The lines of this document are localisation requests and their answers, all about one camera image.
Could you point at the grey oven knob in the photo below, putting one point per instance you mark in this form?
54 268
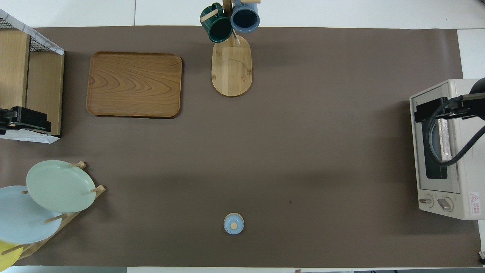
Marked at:
426 201
445 204

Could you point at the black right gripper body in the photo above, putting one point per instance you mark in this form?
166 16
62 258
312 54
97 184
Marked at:
479 89

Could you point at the brown table mat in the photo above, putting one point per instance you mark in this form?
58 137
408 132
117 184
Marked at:
303 151

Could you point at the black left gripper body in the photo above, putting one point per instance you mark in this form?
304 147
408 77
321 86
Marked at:
7 119

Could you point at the dark green mug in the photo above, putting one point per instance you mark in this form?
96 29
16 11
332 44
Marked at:
218 28

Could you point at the wooden mug tree stand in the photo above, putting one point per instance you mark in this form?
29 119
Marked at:
232 72

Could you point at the wooden plate rack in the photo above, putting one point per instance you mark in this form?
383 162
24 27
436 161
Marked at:
66 220

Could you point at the cream toaster oven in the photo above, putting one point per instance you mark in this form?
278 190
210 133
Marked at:
470 159

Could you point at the yellow plate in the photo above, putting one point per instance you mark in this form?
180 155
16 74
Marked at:
7 258

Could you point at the pale green plate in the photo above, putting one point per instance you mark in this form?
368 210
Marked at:
60 185

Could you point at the wooden serving tray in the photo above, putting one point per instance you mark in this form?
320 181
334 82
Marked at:
132 85

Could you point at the blue mug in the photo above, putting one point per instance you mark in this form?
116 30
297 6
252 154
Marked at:
245 19

